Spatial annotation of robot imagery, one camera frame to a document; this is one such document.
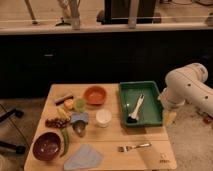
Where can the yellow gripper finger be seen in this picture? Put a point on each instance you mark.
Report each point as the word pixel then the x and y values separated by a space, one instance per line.
pixel 168 117

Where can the silver metal fork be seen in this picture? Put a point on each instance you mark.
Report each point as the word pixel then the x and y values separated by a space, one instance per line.
pixel 131 147

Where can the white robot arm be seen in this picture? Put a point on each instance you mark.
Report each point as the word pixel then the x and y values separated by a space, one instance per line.
pixel 186 84

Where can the white paper cup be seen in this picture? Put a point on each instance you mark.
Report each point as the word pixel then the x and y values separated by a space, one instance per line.
pixel 103 117

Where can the green plastic tray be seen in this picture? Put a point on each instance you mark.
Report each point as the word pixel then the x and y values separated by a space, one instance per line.
pixel 150 112

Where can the wooden folding table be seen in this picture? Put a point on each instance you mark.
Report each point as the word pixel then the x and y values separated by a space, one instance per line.
pixel 159 156

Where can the orange bowl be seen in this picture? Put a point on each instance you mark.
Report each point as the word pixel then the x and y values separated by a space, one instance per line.
pixel 95 95

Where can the green round toy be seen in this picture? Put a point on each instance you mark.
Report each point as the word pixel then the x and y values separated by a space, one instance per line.
pixel 79 105

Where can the light blue cloth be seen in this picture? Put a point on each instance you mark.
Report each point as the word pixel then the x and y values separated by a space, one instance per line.
pixel 85 157

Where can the orange peach toy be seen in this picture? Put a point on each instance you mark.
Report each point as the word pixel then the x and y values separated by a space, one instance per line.
pixel 68 104

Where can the green chili pepper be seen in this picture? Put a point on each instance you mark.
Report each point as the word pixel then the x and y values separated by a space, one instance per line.
pixel 65 135

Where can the yellow corn toy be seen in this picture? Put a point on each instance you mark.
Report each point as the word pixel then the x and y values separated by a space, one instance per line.
pixel 63 113

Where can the red grapes bunch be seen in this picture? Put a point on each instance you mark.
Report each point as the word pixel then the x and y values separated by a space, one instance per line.
pixel 56 123

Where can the dark purple bowl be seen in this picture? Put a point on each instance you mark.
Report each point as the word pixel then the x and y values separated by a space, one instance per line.
pixel 47 146

